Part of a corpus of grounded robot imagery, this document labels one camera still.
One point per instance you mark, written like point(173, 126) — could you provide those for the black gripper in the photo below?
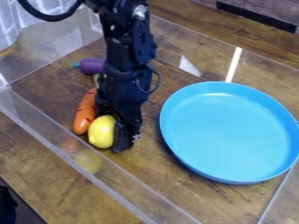
point(123, 91)

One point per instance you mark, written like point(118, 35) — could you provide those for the yellow toy lemon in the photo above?
point(101, 131)

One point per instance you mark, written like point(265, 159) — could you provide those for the orange toy carrot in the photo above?
point(86, 113)

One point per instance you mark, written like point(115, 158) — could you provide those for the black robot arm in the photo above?
point(130, 41)

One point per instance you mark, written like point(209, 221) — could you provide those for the blue round tray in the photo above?
point(230, 132)

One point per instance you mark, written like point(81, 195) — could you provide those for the purple toy eggplant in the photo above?
point(91, 65)

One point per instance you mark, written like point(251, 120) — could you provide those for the white curtain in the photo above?
point(22, 13)

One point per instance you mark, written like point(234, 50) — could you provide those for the clear acrylic enclosure wall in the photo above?
point(79, 185)

